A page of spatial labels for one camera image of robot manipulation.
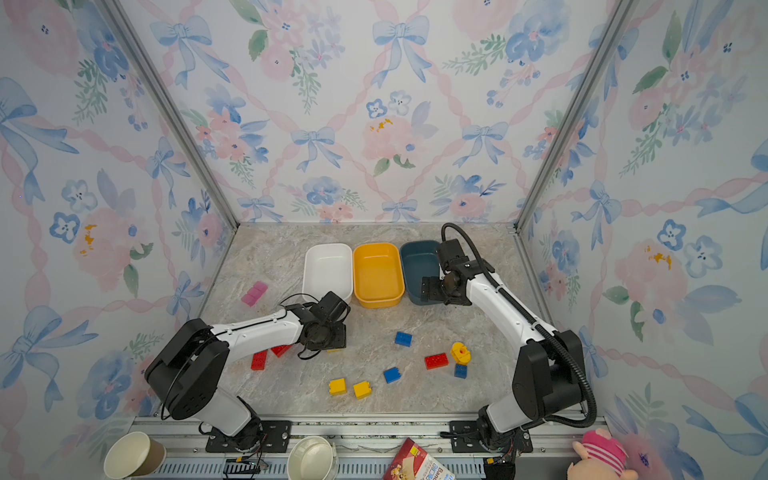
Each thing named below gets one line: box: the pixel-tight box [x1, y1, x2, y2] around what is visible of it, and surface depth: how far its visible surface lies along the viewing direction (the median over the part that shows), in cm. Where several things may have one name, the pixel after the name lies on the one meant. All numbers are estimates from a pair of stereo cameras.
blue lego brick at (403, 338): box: [395, 332, 413, 347], surface depth 92 cm
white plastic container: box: [303, 243, 353, 301], surface depth 108 cm
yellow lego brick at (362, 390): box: [353, 381, 373, 400], surface depth 81 cm
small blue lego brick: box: [454, 363, 468, 379], surface depth 85 cm
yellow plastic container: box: [353, 242, 405, 309], surface depth 106 cm
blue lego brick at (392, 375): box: [383, 367, 402, 384], surface depth 85 cm
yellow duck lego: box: [451, 342, 471, 365], surface depth 87 cm
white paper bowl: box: [286, 435, 339, 480], surface depth 72 cm
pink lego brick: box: [241, 281, 268, 307], surface depth 102 cm
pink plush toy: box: [567, 428, 638, 480], surface depth 68 cm
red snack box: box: [383, 438, 457, 480], surface depth 69 cm
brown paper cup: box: [104, 431, 167, 479], surface depth 68 cm
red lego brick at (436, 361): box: [424, 353, 449, 370], surface depth 87 cm
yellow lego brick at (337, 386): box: [328, 378, 346, 395], surface depth 81 cm
